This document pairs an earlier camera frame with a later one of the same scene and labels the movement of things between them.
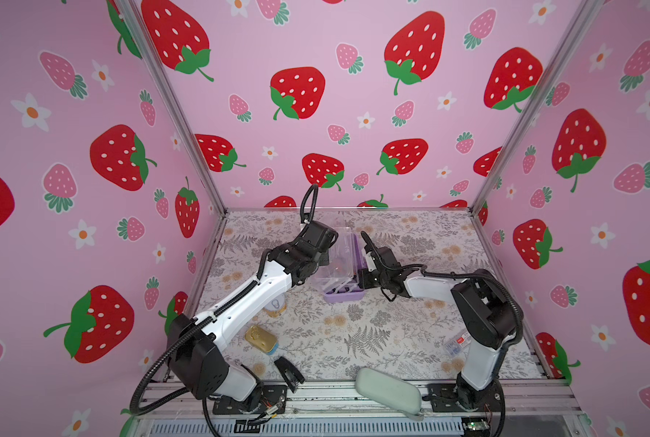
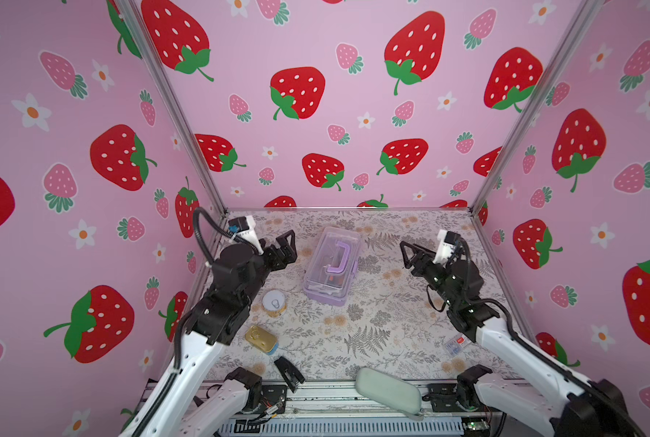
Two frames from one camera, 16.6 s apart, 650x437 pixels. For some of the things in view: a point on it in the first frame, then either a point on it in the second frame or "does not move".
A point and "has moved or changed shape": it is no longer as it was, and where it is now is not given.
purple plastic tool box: (339, 279) has moved or changed shape
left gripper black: (325, 260) → (289, 256)
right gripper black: (362, 278) → (424, 254)
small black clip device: (290, 374) does not move
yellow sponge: (261, 340) does not move
